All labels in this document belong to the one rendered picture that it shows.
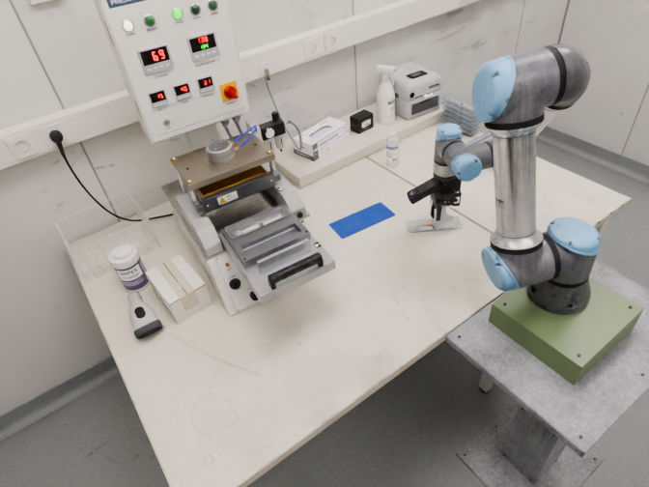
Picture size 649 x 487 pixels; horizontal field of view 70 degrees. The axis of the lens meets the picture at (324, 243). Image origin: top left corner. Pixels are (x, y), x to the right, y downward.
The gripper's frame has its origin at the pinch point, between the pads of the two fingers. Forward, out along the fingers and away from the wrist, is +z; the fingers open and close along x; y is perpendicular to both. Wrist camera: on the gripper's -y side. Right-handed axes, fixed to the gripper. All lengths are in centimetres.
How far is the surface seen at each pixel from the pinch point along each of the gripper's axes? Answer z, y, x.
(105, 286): 3, -111, -15
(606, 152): 70, 146, 138
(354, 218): 3.0, -26.4, 8.9
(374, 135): -1, -14, 60
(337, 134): -7, -30, 54
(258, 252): -21, -54, -32
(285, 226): -21, -47, -22
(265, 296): -18, -52, -45
